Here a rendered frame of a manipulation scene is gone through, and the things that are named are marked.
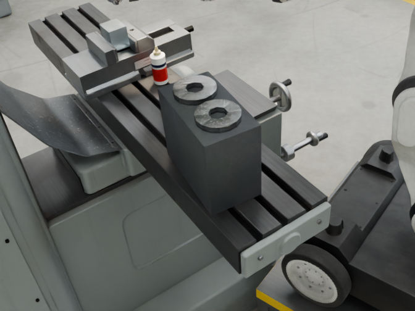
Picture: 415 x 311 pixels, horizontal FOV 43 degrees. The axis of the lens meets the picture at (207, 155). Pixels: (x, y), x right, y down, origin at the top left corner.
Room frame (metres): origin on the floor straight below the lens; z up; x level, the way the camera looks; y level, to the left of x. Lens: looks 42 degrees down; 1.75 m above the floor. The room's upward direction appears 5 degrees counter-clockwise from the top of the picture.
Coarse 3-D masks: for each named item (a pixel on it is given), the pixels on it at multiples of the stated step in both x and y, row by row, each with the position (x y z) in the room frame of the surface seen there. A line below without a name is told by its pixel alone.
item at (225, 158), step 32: (160, 96) 0.89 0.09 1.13; (192, 96) 0.84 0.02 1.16; (224, 96) 0.85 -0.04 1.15; (192, 128) 0.76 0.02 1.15; (224, 128) 0.74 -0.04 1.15; (256, 128) 0.75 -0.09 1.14; (192, 160) 0.77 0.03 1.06; (224, 160) 0.72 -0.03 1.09; (256, 160) 0.75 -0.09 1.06; (224, 192) 0.72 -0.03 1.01; (256, 192) 0.75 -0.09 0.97
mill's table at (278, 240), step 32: (32, 32) 1.63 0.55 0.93; (64, 32) 1.55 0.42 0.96; (128, 96) 1.16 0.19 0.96; (128, 128) 1.02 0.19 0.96; (160, 128) 1.01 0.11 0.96; (160, 160) 0.89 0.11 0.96; (192, 192) 0.78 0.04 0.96; (288, 192) 0.78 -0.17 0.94; (320, 192) 0.74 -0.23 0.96; (224, 224) 0.68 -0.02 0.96; (256, 224) 0.67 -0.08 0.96; (288, 224) 0.68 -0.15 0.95; (320, 224) 0.70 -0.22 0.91; (224, 256) 0.66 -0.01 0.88; (256, 256) 0.62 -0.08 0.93
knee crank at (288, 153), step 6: (312, 132) 1.40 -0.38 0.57; (318, 132) 1.42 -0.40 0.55; (306, 138) 1.39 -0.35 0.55; (312, 138) 1.39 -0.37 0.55; (318, 138) 1.38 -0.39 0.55; (324, 138) 1.42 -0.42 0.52; (288, 144) 1.35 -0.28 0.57; (294, 144) 1.37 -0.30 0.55; (300, 144) 1.36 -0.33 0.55; (306, 144) 1.37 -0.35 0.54; (312, 144) 1.38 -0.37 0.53; (282, 150) 1.34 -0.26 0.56; (288, 150) 1.32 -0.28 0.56; (294, 150) 1.34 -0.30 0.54; (282, 156) 1.32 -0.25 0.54; (288, 156) 1.31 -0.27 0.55; (294, 156) 1.32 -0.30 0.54
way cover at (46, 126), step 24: (0, 96) 1.04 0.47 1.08; (24, 96) 1.21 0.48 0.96; (72, 96) 1.29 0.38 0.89; (24, 120) 1.00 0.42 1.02; (48, 120) 1.11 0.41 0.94; (72, 120) 1.15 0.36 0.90; (96, 120) 1.16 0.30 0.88; (48, 144) 0.95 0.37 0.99; (72, 144) 1.02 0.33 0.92; (96, 144) 1.04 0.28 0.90
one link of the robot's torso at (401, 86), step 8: (408, 40) 0.98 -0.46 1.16; (408, 48) 0.98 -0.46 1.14; (408, 56) 0.98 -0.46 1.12; (408, 64) 0.97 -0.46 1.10; (408, 72) 0.97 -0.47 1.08; (400, 80) 0.98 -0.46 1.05; (408, 80) 0.96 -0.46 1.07; (400, 88) 0.96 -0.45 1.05; (392, 96) 0.98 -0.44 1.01; (392, 104) 0.97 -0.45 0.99
